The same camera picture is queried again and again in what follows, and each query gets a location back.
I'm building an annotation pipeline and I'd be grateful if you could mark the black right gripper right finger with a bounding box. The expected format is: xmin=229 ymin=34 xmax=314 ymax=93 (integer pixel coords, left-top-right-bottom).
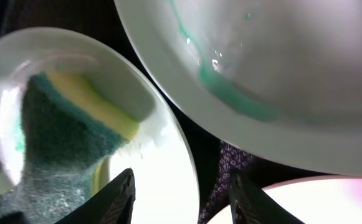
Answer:
xmin=229 ymin=171 xmax=303 ymax=224

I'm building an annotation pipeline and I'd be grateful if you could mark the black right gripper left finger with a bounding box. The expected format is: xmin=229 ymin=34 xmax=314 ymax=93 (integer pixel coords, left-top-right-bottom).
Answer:
xmin=55 ymin=168 xmax=136 ymax=224

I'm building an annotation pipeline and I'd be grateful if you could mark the mint green plate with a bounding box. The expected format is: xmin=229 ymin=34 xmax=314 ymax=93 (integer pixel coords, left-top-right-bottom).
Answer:
xmin=0 ymin=28 xmax=199 ymax=223
xmin=115 ymin=0 xmax=362 ymax=176

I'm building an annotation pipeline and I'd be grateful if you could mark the yellow green sponge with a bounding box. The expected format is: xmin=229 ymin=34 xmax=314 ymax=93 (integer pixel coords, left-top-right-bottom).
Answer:
xmin=0 ymin=72 xmax=139 ymax=223

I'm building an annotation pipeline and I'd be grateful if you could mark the round black tray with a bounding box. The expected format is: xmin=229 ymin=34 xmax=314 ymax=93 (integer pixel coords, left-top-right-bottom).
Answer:
xmin=0 ymin=0 xmax=319 ymax=223

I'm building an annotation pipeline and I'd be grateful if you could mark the white plate with green stain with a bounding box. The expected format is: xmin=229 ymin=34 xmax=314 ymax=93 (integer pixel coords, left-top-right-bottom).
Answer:
xmin=210 ymin=175 xmax=362 ymax=224

